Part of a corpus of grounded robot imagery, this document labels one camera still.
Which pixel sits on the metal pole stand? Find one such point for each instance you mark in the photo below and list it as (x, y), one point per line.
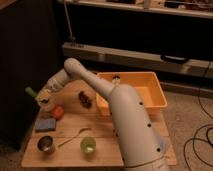
(71, 36)

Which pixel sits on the wooden shelf rail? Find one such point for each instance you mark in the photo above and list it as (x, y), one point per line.
(136, 59)

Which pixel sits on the green plastic cup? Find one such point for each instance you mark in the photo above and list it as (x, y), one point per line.
(88, 145)

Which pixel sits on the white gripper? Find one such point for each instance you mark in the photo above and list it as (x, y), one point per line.
(45, 94)

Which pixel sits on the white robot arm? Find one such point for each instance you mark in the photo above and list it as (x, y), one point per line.
(138, 142)

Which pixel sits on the upper shelf with items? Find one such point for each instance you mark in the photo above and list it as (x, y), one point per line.
(144, 7)

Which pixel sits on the dark grape bunch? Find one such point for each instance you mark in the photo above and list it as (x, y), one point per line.
(85, 100)

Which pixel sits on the blue grey sponge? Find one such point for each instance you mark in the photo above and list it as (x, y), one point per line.
(45, 124)

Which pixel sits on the metal spoon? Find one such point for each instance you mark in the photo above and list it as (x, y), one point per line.
(75, 136)

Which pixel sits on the black handle on rail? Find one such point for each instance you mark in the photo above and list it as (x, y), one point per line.
(172, 59)

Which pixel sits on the orange plastic bin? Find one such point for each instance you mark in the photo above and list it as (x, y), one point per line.
(146, 84)

